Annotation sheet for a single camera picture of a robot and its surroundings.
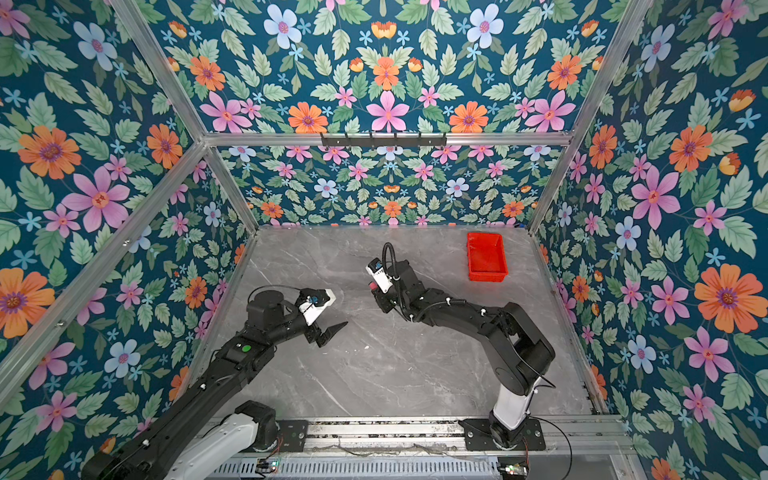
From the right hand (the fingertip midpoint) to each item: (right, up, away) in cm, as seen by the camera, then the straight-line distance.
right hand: (376, 285), depth 89 cm
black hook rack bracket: (+2, +45, +4) cm, 45 cm away
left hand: (-9, -3, -14) cm, 16 cm away
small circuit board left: (-25, -42, -17) cm, 52 cm away
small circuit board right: (+35, -42, -18) cm, 57 cm away
